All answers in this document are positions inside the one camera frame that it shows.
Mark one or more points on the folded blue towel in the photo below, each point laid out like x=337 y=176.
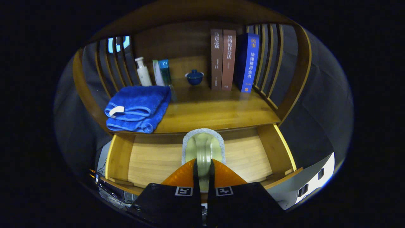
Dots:
x=139 y=101

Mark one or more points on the white and green box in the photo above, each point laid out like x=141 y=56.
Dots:
x=157 y=74

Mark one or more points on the white panel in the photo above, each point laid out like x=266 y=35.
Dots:
x=316 y=183

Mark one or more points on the green scrub brush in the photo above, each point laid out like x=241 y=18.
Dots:
x=204 y=148

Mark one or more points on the white pump bottle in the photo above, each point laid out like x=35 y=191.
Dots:
x=144 y=74

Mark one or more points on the wooden countertop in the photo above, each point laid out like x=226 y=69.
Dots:
x=215 y=110

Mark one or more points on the wooden cabinet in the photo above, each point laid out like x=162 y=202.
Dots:
x=177 y=38

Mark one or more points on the blue book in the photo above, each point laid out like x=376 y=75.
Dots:
x=250 y=63

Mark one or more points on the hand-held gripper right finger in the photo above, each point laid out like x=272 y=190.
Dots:
x=211 y=180

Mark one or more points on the dark brown book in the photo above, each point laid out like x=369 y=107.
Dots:
x=216 y=63

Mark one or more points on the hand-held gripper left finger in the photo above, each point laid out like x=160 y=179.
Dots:
x=196 y=182

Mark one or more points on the reddish brown book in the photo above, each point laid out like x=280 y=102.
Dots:
x=228 y=63

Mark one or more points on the wooden drawer with black knob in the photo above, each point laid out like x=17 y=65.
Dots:
x=152 y=164

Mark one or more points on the blue lidded teacup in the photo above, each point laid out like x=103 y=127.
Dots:
x=194 y=78

